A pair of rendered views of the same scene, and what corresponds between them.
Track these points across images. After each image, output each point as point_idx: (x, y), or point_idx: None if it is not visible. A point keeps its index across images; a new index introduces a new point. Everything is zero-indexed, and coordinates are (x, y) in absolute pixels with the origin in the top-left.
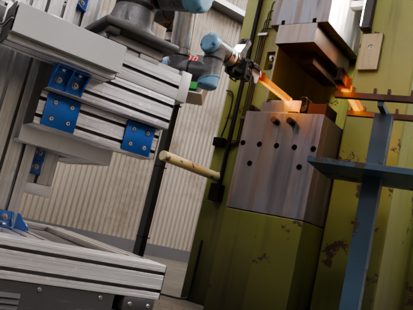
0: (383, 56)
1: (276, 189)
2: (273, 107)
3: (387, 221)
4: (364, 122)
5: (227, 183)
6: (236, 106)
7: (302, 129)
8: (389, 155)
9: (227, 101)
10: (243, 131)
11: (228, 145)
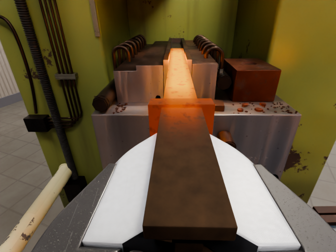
0: None
1: None
2: (146, 84)
3: (314, 186)
4: (301, 68)
5: (85, 172)
6: (35, 54)
7: (246, 147)
8: (334, 117)
9: (5, 41)
10: (102, 157)
11: (61, 127)
